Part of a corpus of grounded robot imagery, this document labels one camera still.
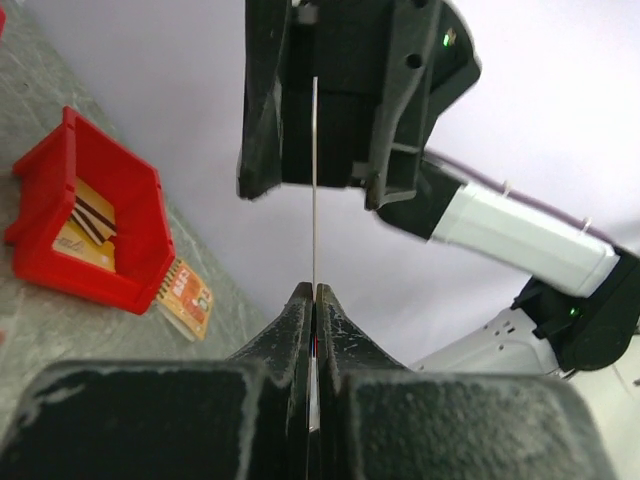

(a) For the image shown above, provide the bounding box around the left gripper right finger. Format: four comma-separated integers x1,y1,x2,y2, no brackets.
316,284,616,479

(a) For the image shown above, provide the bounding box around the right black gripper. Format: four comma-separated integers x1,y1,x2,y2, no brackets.
237,0,481,210

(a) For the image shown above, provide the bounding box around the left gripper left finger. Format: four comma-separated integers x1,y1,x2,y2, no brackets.
1,282,314,479

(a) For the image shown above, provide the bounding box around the gold credit card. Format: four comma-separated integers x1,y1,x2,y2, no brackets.
309,76,320,432

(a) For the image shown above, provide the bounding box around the red bin with gold cards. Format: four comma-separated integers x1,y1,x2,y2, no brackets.
4,106,175,314

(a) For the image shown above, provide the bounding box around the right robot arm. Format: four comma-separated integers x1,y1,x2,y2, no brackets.
237,1,639,375

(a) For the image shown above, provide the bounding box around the red bin with white cards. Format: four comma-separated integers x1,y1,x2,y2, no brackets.
0,6,6,38

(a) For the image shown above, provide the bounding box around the orange spiral notebook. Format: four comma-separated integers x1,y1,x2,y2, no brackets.
156,258,214,342

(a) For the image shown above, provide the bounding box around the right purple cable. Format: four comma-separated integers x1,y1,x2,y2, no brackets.
424,149,621,249

